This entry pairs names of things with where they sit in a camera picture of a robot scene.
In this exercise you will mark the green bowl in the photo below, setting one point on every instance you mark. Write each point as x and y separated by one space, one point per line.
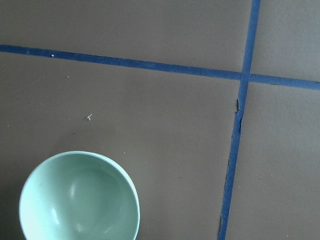
79 195

